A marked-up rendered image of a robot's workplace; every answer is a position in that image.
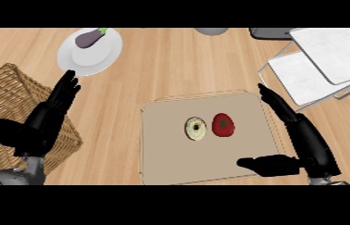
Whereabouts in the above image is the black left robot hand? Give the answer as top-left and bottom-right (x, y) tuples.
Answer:
(0, 69), (82, 158)

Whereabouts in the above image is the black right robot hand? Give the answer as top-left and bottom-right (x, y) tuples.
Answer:
(234, 82), (340, 178)

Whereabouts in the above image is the beige tray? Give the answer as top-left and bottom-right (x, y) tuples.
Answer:
(138, 90), (286, 186)

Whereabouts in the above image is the white tiered shelf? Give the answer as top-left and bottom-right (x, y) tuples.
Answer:
(256, 28), (350, 113)

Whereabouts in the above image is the wicker basket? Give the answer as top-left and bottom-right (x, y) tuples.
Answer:
(0, 62), (84, 177)

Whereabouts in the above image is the red tomato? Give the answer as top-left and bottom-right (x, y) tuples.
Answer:
(211, 112), (236, 138)

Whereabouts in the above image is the white plate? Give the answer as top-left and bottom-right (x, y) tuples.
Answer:
(55, 28), (123, 78)

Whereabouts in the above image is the purple eggplant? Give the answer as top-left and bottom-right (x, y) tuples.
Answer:
(73, 28), (109, 49)

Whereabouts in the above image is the dark grey appliance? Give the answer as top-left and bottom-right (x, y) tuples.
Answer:
(247, 28), (298, 41)

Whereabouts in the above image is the grey round object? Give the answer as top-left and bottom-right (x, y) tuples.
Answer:
(193, 28), (230, 36)

